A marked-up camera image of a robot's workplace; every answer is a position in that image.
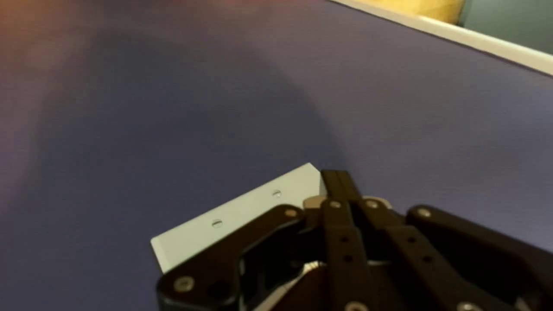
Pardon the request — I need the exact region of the white trim strip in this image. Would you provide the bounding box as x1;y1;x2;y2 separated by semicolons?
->
331;0;553;77

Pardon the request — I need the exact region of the white light switch plate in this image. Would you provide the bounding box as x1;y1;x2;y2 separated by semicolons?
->
150;162;329;311

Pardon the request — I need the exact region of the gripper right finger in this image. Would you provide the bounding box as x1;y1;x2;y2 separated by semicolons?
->
338;170;553;311

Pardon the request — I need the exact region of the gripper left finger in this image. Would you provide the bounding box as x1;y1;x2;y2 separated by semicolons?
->
156;170;373;311

